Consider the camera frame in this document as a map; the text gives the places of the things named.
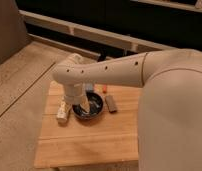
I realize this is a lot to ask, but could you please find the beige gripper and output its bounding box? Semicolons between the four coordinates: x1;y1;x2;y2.
63;84;90;114

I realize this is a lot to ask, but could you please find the small orange pepper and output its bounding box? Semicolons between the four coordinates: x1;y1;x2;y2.
102;86;107;93

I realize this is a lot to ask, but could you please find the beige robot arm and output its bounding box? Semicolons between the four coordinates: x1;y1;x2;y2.
53;49;202;171

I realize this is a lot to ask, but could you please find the black bowl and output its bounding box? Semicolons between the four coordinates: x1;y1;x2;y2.
72;92;103;120

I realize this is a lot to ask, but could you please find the small blue-grey can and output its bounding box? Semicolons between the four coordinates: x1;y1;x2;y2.
85;83;94;92

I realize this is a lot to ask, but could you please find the dark rectangular block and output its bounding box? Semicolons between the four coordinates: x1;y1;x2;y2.
105;95;117;113

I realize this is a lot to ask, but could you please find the wooden table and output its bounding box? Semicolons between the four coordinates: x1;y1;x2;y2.
34;82;141;168

